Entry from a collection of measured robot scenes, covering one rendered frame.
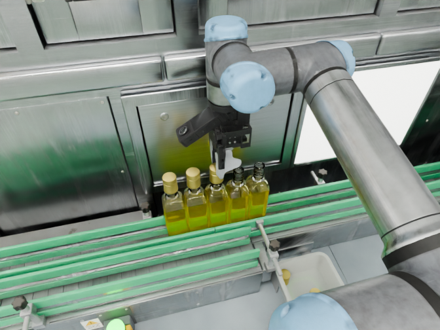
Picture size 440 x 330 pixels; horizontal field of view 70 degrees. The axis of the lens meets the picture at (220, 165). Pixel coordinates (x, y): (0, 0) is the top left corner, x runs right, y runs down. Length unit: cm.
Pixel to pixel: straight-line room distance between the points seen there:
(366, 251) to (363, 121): 81
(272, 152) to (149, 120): 39
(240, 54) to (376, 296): 37
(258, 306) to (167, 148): 54
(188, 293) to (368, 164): 64
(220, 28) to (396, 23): 55
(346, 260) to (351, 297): 83
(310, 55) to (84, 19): 46
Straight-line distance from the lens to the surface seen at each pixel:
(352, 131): 46
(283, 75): 51
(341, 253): 118
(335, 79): 51
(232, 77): 48
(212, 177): 78
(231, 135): 68
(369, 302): 34
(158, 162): 91
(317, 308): 33
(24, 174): 99
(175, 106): 80
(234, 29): 57
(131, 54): 76
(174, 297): 93
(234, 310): 103
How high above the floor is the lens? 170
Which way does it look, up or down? 44 degrees down
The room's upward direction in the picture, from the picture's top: straight up
